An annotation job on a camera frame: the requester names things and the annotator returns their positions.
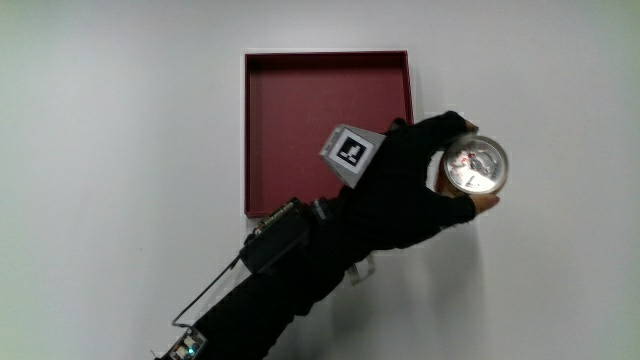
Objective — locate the person's left hand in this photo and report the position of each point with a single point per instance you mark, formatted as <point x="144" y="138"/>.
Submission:
<point x="400" y="200"/>

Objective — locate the silver red bull can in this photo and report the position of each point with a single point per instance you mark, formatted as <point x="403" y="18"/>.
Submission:
<point x="475" y="165"/>

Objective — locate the person's left forearm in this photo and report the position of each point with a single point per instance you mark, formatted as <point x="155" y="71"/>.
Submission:
<point x="260" y="310"/>

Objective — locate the black forearm sensor module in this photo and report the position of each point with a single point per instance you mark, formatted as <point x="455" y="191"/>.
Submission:
<point x="275" y="242"/>

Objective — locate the dark red square tray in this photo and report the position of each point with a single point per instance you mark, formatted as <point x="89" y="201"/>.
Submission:
<point x="300" y="110"/>

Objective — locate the small lit circuit board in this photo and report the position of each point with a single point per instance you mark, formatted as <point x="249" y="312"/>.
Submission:
<point x="186" y="345"/>

